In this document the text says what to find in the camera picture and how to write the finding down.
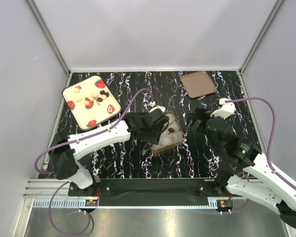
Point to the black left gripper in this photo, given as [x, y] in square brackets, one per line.
[155, 138]

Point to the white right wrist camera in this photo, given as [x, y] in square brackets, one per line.
[225, 110]

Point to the metal tongs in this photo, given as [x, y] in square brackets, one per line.
[146, 148]

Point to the dark square chocolate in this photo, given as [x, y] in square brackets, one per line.
[171, 130]

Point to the dark chocolate pair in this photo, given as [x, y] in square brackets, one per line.
[102, 92]

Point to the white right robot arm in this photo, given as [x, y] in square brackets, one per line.
[278, 192]

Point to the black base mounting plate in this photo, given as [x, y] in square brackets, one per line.
[152, 192]

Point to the rose gold chocolate box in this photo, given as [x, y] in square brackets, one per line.
[169, 140]

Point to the strawberry pattern tray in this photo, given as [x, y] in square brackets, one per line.
[94, 108]

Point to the rose gold box lid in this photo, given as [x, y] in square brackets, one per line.
[198, 84]

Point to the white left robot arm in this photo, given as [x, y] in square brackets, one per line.
[66, 152]

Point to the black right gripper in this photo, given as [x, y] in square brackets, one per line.
[200, 113]

